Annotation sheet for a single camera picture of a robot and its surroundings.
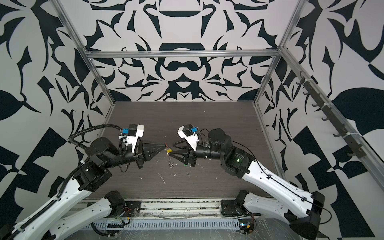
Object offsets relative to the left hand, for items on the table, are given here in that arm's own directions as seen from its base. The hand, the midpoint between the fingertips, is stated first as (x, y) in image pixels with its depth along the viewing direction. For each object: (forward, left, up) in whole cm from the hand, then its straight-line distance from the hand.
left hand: (165, 143), depth 53 cm
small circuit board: (-22, -34, -40) cm, 57 cm away
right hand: (0, -2, -4) cm, 5 cm away
